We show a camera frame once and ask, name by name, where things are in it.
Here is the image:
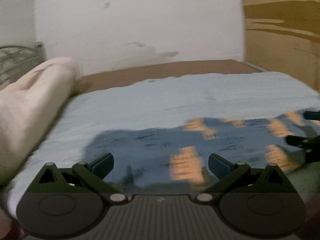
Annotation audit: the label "blue pants with orange trucks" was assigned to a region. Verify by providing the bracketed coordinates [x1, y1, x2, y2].
[83, 111, 319, 193]

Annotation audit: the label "metal bed headboard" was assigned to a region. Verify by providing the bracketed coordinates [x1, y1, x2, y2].
[1, 42, 46, 85]

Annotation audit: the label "brown wooden wardrobe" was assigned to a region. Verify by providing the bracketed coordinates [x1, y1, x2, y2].
[242, 0, 319, 91]

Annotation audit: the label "brown wooden bed frame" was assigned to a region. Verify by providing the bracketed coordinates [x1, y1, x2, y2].
[75, 60, 260, 95]

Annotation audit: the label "cream rolled blanket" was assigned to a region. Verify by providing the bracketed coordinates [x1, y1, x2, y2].
[1, 57, 82, 185]

